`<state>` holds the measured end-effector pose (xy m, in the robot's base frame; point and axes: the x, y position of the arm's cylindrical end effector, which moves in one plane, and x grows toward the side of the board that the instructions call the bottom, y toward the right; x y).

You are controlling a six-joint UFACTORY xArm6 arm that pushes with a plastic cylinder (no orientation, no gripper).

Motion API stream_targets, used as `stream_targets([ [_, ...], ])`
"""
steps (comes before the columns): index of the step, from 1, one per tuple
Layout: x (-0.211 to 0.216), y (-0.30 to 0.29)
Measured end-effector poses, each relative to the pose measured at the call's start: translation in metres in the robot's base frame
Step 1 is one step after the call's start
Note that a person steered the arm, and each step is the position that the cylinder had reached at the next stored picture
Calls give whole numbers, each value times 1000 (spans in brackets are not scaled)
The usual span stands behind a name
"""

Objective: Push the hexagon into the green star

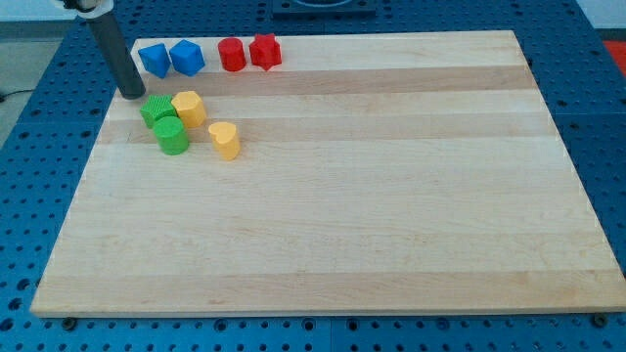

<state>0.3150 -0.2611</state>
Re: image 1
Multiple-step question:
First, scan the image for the green cylinder block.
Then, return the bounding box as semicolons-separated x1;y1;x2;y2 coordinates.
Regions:
153;115;190;155

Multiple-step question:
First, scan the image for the blue cube block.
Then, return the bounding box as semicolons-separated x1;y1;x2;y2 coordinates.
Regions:
169;39;205;76

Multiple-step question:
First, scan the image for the blue triangular prism block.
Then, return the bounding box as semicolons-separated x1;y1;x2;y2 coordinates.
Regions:
138;43;171;78

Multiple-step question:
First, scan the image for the yellow heart block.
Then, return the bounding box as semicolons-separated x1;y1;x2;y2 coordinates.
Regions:
207;121;241;160

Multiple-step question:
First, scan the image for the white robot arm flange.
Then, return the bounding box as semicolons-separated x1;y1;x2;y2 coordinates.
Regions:
53;0;114;20

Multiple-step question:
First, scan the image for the light wooden board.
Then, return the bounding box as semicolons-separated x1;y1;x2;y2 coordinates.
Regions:
30;30;625;318

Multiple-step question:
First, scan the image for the red star block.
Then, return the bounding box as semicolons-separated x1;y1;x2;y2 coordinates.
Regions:
248;33;282;70

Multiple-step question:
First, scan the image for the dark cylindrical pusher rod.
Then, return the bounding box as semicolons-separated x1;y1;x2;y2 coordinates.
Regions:
86;11;146;100

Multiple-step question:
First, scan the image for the yellow hexagon block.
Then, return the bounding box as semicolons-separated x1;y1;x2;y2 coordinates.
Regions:
171;91;207;128

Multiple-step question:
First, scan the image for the black cable on floor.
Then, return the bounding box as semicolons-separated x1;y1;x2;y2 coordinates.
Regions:
0;87;33;104

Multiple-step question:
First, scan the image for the red cylinder block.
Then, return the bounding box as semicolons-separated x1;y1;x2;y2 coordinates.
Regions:
217;37;246;72

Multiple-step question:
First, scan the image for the green star block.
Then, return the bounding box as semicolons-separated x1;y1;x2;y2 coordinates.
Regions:
140;95;177;129

